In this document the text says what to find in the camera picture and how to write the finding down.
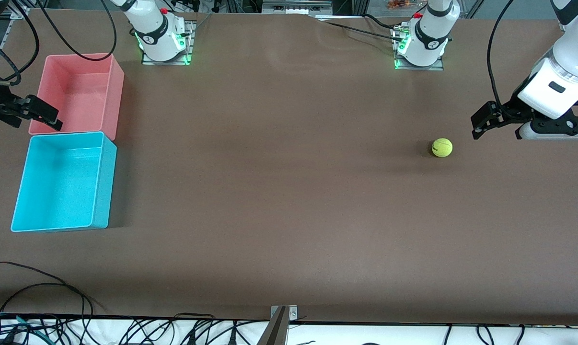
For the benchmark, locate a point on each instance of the yellow tennis ball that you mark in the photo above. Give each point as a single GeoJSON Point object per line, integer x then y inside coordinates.
{"type": "Point", "coordinates": [442, 147]}

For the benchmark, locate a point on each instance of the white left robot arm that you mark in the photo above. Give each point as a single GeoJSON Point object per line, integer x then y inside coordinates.
{"type": "Point", "coordinates": [430, 38]}

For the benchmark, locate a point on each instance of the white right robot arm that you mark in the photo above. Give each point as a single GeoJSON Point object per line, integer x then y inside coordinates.
{"type": "Point", "coordinates": [155, 28]}

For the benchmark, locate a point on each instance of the pink plastic bin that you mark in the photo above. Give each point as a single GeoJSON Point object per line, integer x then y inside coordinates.
{"type": "Point", "coordinates": [78, 96]}

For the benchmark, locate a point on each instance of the blue plastic bin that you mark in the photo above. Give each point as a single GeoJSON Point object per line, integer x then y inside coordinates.
{"type": "Point", "coordinates": [59, 187]}

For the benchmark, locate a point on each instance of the orange objects bag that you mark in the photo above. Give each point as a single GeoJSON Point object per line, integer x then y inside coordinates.
{"type": "Point", "coordinates": [399, 4]}

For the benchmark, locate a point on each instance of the aluminium side rail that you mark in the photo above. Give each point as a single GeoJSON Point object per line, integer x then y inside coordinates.
{"type": "Point", "coordinates": [5, 38]}

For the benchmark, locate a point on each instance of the aluminium frame rail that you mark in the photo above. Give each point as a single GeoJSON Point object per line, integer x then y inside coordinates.
{"type": "Point", "coordinates": [294, 7]}

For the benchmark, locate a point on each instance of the small metal bracket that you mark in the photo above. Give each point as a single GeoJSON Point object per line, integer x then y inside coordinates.
{"type": "Point", "coordinates": [293, 314]}

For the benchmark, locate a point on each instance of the dark camera stand pole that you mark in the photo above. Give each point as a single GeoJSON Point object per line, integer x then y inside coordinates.
{"type": "Point", "coordinates": [274, 333]}

